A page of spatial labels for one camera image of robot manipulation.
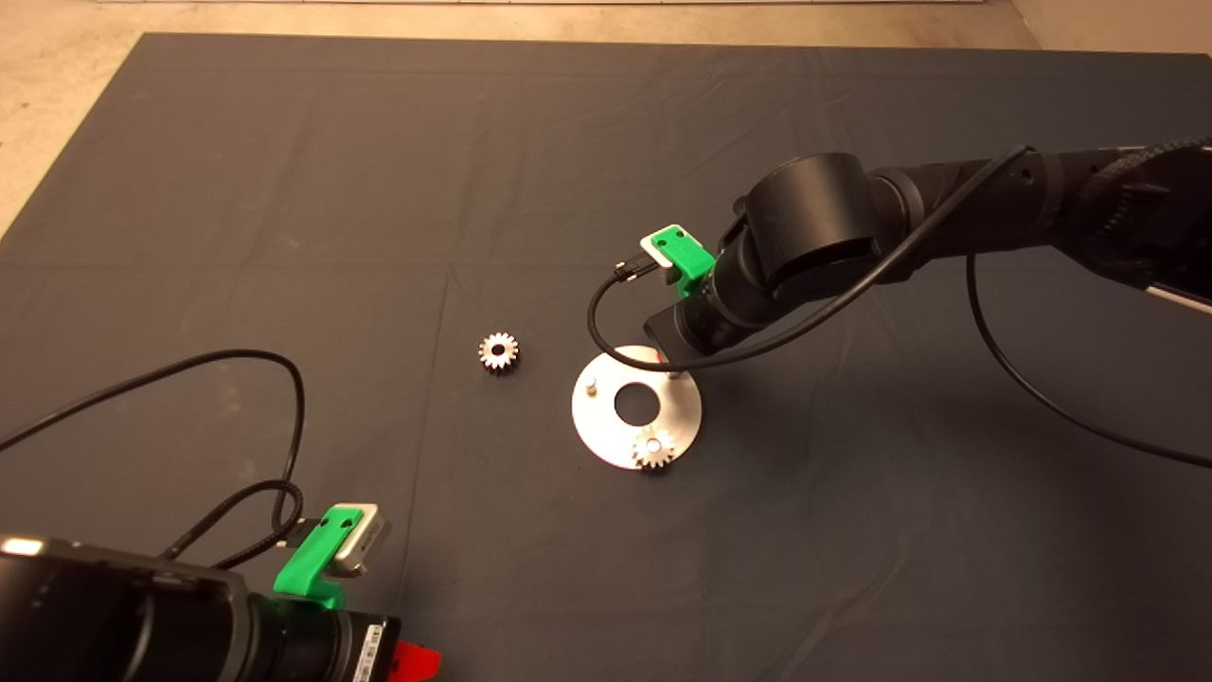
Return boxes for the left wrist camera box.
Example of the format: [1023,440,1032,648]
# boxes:
[327,503,391,579]

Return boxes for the black left camera cable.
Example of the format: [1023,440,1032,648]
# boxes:
[0,350,306,569]

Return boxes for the left green camera mount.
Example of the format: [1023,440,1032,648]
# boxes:
[274,508,364,609]

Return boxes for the right green camera mount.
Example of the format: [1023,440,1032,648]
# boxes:
[653,224,718,285]

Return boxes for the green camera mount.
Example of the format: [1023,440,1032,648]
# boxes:
[274,508,364,609]
[653,224,718,285]

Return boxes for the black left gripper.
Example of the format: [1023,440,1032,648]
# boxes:
[251,601,443,682]

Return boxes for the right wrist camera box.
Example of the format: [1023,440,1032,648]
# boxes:
[640,224,683,276]

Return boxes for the round metal carrier plate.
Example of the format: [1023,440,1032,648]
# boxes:
[572,347,704,470]

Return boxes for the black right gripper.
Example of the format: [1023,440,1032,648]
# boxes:
[644,279,754,370]

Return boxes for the dark grey table cloth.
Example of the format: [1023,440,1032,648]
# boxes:
[0,34,1212,682]

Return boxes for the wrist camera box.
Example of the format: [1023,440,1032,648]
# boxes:
[640,224,683,276]
[327,503,391,579]

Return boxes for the small steel planetary gear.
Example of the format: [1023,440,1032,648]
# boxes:
[632,426,677,472]
[477,332,520,374]

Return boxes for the black right camera cable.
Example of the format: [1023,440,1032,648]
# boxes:
[587,142,1212,470]

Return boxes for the black camera cable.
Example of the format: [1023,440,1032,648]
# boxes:
[0,350,306,569]
[587,142,1212,470]

